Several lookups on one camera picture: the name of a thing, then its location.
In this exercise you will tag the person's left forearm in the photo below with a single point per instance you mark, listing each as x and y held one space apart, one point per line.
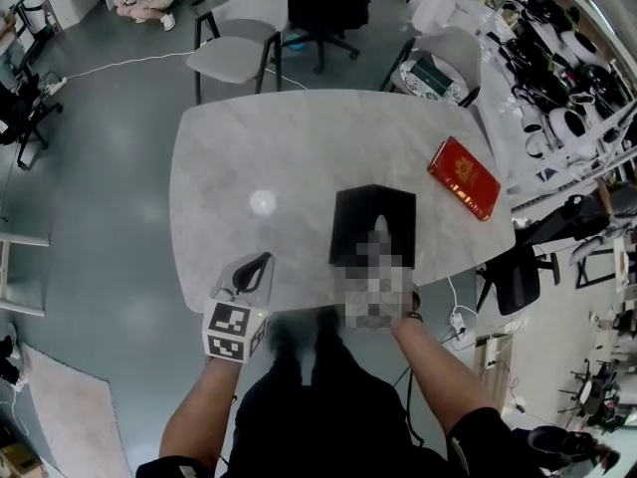
204 406

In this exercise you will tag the dark green box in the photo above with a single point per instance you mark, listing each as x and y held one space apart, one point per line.
432 73

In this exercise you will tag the person's right forearm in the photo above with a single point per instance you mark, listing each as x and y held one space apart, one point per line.
438 371

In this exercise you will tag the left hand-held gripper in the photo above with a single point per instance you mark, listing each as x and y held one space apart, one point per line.
234 324

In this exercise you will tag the black shoe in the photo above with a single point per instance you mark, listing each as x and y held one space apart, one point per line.
562 443

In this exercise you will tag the black box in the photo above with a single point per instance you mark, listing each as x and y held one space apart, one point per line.
356 217

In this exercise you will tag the patterned round cushion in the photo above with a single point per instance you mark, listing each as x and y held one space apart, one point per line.
413 85

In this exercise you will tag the person's black trousers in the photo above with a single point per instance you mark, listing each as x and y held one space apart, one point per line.
318 416

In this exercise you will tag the dark wristband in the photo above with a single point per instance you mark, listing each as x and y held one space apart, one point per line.
413 316

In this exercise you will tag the white bin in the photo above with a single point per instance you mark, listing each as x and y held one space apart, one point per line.
37 5

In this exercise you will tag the grey chair with black legs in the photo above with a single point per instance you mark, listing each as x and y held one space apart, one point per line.
239 38
453 48

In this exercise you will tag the pink rug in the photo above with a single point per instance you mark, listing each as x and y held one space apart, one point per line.
74 411

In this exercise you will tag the white power strip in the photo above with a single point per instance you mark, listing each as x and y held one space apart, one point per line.
55 85
458 319

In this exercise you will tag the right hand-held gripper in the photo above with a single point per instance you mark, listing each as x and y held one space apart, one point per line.
378 287

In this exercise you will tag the red flat gold-print box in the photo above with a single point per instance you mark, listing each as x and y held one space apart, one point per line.
463 177

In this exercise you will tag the white metal rack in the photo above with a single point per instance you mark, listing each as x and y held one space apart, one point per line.
20 272

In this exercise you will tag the black office chair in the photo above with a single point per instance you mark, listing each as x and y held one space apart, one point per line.
22 112
517 272
328 8

